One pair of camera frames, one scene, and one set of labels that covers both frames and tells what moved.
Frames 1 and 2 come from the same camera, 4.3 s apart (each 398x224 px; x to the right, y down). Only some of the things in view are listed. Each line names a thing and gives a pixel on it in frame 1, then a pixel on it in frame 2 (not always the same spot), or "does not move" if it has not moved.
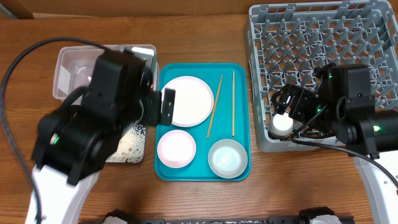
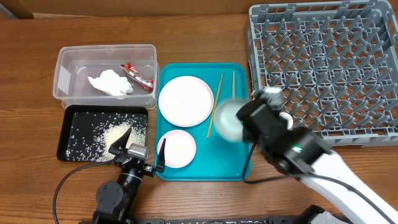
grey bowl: [227, 158] -> [227, 124]
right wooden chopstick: [233, 101] does not move
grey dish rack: [285, 42] does not move
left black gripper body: [150, 103] -> [148, 169]
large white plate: [193, 101] does not move
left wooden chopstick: [214, 104] does not move
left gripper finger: [166, 117] -> [160, 163]
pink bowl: [176, 149] does not move
